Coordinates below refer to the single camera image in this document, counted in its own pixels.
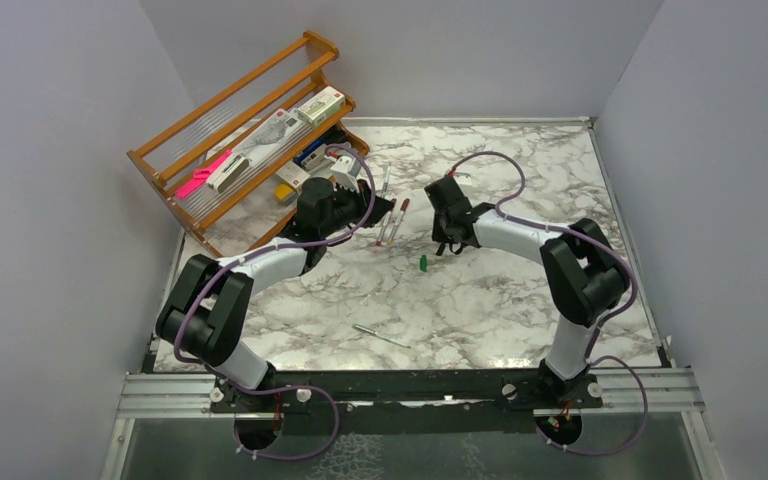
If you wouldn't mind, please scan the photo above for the small white red box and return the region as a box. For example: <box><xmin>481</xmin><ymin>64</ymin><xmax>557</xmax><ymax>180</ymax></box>
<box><xmin>275</xmin><ymin>161</ymin><xmax>310</xmax><ymax>192</ymax></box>

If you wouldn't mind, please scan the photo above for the blue black stapler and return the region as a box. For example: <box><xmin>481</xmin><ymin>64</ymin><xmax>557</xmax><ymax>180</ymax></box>
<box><xmin>293</xmin><ymin>137</ymin><xmax>328</xmax><ymax>171</ymax></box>

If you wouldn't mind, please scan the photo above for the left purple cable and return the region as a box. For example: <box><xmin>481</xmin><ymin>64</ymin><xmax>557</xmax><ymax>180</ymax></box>
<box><xmin>171</xmin><ymin>144</ymin><xmax>379</xmax><ymax>463</ymax></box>

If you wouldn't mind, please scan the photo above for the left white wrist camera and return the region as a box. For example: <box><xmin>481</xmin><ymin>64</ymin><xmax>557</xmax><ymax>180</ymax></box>
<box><xmin>330</xmin><ymin>154</ymin><xmax>361</xmax><ymax>193</ymax></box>

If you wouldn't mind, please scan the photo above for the pink highlighter pack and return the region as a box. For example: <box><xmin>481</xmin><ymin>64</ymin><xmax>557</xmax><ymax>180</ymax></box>
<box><xmin>175</xmin><ymin>149</ymin><xmax>232</xmax><ymax>199</ymax></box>

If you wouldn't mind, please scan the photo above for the white black box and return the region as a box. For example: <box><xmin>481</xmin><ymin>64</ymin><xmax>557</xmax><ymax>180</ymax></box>
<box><xmin>207</xmin><ymin>152</ymin><xmax>250</xmax><ymax>194</ymax></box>

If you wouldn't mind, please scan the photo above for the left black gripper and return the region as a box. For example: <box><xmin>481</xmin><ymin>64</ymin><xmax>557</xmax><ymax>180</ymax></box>
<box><xmin>320</xmin><ymin>176</ymin><xmax>393</xmax><ymax>238</ymax></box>

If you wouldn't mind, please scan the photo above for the purple cable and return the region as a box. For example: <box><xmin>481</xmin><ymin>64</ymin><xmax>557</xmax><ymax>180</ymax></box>
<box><xmin>446</xmin><ymin>150</ymin><xmax>650</xmax><ymax>458</ymax></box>
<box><xmin>171</xmin><ymin>144</ymin><xmax>379</xmax><ymax>463</ymax></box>

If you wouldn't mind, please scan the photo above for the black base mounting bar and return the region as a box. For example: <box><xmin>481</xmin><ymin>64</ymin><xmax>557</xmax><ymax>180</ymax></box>
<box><xmin>208</xmin><ymin>368</ymin><xmax>601</xmax><ymax>416</ymax></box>

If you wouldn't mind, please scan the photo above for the yellow sticky note block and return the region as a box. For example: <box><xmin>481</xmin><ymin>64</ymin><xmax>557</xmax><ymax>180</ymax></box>
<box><xmin>273</xmin><ymin>184</ymin><xmax>297</xmax><ymax>205</ymax></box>

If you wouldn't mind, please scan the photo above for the wooden shelf rack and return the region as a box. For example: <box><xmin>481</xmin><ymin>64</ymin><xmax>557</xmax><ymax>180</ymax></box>
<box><xmin>128</xmin><ymin>31</ymin><xmax>369</xmax><ymax>257</ymax></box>

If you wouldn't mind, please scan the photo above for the long white package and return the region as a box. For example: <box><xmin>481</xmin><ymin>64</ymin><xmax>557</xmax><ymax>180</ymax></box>
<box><xmin>231</xmin><ymin>109</ymin><xmax>310</xmax><ymax>166</ymax></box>

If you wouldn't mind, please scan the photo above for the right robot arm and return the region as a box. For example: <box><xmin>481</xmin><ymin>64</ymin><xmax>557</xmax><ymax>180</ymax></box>
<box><xmin>424</xmin><ymin>176</ymin><xmax>631</xmax><ymax>407</ymax></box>

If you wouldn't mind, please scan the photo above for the white green box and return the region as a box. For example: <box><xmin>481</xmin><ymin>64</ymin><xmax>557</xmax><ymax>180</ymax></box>
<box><xmin>297</xmin><ymin>86</ymin><xmax>346</xmax><ymax>128</ymax></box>

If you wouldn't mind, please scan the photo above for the aluminium frame rail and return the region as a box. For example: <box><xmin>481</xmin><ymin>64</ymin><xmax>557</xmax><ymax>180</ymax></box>
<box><xmin>116</xmin><ymin>373</ymin><xmax>215</xmax><ymax>420</ymax></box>

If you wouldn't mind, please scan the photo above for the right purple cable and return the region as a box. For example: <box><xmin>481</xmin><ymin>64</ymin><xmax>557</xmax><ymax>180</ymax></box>
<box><xmin>446</xmin><ymin>150</ymin><xmax>650</xmax><ymax>458</ymax></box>

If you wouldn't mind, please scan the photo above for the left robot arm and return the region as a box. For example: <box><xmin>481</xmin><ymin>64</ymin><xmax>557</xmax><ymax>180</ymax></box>
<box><xmin>155</xmin><ymin>177</ymin><xmax>393</xmax><ymax>411</ymax></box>

